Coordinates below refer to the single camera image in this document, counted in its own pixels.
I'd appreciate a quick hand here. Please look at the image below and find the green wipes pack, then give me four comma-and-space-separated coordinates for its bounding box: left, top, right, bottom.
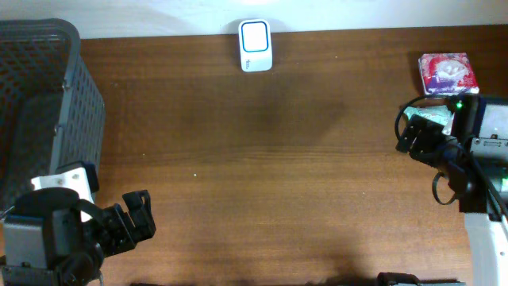
404, 106, 453, 126

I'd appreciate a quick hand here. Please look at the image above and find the red purple tissue pack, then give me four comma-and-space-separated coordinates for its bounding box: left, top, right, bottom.
418, 52, 479, 95

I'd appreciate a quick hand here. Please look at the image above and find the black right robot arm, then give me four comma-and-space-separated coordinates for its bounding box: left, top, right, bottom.
394, 94, 507, 285

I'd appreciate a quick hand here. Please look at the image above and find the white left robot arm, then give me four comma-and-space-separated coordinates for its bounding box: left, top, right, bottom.
1, 161, 156, 286

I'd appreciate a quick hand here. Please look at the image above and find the grey plastic basket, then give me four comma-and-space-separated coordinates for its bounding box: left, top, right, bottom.
1, 19, 106, 211

